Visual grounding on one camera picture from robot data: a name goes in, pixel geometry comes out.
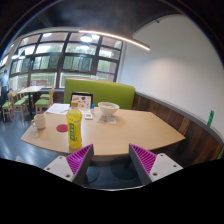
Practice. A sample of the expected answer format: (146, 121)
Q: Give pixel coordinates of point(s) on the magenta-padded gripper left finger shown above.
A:
(79, 159)

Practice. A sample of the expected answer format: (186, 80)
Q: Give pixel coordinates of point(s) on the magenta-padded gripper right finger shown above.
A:
(144, 159)

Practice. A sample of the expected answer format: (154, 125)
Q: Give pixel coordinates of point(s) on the yellow drink bottle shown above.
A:
(74, 130)

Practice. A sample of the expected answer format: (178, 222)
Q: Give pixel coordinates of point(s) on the flat round red coaster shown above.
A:
(62, 128)

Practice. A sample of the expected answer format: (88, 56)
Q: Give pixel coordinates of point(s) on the small white flat device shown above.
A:
(88, 116)

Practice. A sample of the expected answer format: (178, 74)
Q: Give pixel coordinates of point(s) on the paper napkin with receipt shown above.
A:
(108, 120)

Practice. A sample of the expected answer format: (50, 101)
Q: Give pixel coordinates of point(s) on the small blue-capped white bottle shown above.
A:
(92, 108)

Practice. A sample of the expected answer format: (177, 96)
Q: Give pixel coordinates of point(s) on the white ribbed mug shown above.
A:
(40, 122)

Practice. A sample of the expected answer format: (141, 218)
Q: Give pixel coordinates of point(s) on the white paper sheet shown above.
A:
(57, 108)

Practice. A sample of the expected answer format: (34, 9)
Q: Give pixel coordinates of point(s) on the white bowl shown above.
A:
(108, 109)

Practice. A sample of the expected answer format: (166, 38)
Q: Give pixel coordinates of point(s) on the black-framed menu stand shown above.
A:
(82, 100)

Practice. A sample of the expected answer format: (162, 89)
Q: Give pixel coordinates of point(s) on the wooden chairs with green seats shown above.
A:
(41, 102)

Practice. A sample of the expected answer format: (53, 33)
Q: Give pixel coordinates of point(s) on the light wooden dining table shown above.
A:
(31, 89)

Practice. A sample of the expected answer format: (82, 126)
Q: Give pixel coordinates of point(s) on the pendant ceiling lamps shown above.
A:
(86, 38)

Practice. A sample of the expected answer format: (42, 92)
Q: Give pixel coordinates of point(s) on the long linear ceiling light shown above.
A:
(116, 36)

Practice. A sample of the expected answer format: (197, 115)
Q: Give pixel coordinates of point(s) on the green wall sign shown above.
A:
(210, 118)

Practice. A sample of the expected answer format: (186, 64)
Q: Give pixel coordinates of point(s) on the dark-framed window wall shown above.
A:
(61, 63)

